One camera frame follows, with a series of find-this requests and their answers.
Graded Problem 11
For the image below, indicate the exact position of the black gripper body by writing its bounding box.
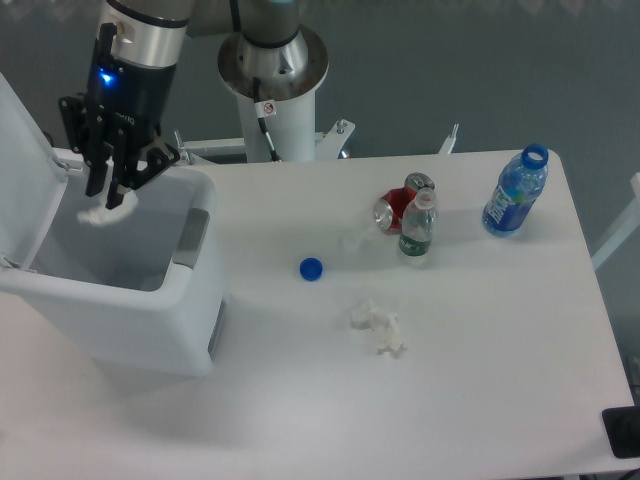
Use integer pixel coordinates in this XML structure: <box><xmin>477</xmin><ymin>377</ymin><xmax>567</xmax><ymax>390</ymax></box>
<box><xmin>58</xmin><ymin>22</ymin><xmax>179</xmax><ymax>190</ymax></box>

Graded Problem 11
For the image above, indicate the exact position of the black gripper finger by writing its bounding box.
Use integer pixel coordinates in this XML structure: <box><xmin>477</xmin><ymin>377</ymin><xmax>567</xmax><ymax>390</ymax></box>
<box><xmin>105</xmin><ymin>160</ymin><xmax>131</xmax><ymax>209</ymax></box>
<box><xmin>83</xmin><ymin>149</ymin><xmax>111</xmax><ymax>197</ymax></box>

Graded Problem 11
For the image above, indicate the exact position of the small white paper ball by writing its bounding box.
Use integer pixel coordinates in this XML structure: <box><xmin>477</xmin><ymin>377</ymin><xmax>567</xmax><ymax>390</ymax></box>
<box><xmin>77</xmin><ymin>191</ymin><xmax>139</xmax><ymax>227</ymax></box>

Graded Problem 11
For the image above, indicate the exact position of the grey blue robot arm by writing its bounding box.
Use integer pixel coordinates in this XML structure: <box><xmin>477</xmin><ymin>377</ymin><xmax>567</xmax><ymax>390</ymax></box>
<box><xmin>59</xmin><ymin>1</ymin><xmax>329</xmax><ymax>209</ymax></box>

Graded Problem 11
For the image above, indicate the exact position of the white trash bin lid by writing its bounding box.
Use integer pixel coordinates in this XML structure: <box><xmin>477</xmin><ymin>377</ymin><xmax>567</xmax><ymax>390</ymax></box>
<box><xmin>1</xmin><ymin>79</ymin><xmax>86</xmax><ymax>275</ymax></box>

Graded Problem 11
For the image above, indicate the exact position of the white trash bin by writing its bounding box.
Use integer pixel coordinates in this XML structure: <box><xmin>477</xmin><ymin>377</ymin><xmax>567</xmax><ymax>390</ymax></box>
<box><xmin>1</xmin><ymin>168</ymin><xmax>226</xmax><ymax>376</ymax></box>

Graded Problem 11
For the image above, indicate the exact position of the large crumpled white paper ball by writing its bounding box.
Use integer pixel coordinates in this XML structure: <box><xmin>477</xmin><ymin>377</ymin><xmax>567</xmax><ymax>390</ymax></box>
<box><xmin>349</xmin><ymin>299</ymin><xmax>407</xmax><ymax>358</ymax></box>

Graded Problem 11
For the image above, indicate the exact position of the blue bottle cap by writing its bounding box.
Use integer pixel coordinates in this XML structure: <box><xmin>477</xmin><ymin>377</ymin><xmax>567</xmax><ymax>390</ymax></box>
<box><xmin>299</xmin><ymin>257</ymin><xmax>324</xmax><ymax>282</ymax></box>

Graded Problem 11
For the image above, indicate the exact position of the crushed red soda can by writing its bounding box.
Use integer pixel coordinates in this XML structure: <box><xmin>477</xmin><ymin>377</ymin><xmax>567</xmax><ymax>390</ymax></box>
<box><xmin>372</xmin><ymin>172</ymin><xmax>435</xmax><ymax>233</ymax></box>

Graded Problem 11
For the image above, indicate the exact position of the clear green-label plastic bottle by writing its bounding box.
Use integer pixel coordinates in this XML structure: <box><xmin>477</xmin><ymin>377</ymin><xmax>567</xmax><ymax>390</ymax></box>
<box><xmin>399</xmin><ymin>187</ymin><xmax>437</xmax><ymax>257</ymax></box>

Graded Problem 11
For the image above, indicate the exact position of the blue plastic water bottle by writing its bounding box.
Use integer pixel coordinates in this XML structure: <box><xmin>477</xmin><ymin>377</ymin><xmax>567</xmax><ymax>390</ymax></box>
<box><xmin>482</xmin><ymin>143</ymin><xmax>549</xmax><ymax>237</ymax></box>

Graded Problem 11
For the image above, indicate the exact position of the black device at table edge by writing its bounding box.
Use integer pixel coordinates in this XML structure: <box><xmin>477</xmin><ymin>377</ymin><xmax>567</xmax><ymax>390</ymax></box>
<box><xmin>602</xmin><ymin>406</ymin><xmax>639</xmax><ymax>459</ymax></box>

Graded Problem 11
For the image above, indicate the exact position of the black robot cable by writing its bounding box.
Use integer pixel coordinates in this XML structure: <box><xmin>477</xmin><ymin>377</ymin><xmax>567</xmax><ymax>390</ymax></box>
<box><xmin>252</xmin><ymin>77</ymin><xmax>284</xmax><ymax>163</ymax></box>

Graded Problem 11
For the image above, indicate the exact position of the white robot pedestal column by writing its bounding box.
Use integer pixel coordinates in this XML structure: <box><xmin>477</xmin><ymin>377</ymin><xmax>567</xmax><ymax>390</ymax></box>
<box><xmin>236</xmin><ymin>93</ymin><xmax>316</xmax><ymax>163</ymax></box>

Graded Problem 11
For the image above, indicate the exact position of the white metal base frame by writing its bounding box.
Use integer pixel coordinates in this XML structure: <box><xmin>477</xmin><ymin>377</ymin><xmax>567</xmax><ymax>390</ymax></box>
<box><xmin>172</xmin><ymin>119</ymin><xmax>461</xmax><ymax>166</ymax></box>

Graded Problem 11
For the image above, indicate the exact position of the white frame at right edge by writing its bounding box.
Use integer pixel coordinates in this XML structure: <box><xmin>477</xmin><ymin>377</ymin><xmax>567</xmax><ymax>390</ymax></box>
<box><xmin>591</xmin><ymin>173</ymin><xmax>639</xmax><ymax>271</ymax></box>

